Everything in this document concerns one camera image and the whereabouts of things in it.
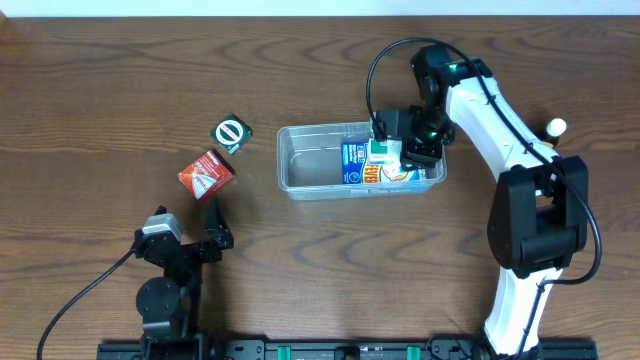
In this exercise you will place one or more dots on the blue Kool Fever box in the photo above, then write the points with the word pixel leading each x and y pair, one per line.
pixel 357 170

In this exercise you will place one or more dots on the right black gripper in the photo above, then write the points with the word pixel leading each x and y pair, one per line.
pixel 413 151

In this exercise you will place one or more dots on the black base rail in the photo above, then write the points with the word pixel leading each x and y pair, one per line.
pixel 433 349

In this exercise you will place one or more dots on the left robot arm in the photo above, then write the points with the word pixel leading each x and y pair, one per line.
pixel 169 303

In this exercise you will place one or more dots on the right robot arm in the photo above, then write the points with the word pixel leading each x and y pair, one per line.
pixel 540 229

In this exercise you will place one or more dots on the green square box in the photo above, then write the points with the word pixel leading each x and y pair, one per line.
pixel 231 134

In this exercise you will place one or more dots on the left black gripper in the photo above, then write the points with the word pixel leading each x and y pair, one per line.
pixel 189 250

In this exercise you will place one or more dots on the dark bottle white cap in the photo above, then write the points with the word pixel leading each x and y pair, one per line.
pixel 552 132

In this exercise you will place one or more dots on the red orange box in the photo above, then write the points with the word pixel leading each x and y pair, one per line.
pixel 206 175

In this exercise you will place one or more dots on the white green medicine box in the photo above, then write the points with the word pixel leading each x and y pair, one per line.
pixel 384 153

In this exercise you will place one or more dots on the clear plastic container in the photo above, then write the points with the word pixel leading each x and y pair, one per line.
pixel 309 164

